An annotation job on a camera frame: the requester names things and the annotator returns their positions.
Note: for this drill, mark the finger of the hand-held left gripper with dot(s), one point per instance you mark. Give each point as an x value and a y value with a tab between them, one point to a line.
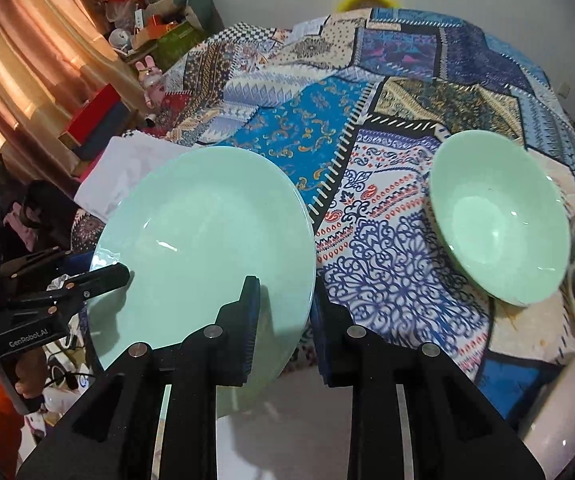
107	276
37	260

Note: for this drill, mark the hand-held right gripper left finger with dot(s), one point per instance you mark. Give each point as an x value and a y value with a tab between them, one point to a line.
247	335

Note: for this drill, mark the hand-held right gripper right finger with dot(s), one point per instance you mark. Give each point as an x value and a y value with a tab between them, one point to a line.
327	355

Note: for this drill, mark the green plate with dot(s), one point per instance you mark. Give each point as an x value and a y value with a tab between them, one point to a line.
202	225

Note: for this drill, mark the green bowl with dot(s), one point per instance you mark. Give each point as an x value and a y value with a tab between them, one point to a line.
497	225

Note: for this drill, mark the pink bowl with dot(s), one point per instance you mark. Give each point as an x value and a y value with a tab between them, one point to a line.
567	410

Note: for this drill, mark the person's left hand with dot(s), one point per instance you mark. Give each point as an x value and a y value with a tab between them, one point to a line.
30	370

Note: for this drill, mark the dark cloth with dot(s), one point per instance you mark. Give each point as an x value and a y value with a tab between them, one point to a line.
52	210

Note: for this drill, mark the white cloth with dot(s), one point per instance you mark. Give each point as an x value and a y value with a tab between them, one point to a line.
127	170

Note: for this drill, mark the dark blue box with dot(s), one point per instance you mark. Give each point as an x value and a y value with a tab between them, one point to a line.
105	135

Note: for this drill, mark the red box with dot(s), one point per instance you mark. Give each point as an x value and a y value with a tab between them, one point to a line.
92	110

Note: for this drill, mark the pink bunny toy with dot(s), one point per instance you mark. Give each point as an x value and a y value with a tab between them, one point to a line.
150	80

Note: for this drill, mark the orange sheer curtain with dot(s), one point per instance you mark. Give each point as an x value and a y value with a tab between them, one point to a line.
27	45

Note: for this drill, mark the orange cardboard box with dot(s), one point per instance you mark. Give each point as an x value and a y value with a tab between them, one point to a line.
155	22

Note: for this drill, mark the red plastic bag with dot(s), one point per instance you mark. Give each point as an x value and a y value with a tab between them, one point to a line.
120	10

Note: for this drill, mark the patchwork blanket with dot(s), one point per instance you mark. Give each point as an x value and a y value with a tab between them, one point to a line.
407	60

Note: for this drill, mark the wall socket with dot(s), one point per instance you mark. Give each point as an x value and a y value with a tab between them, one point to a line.
563	90

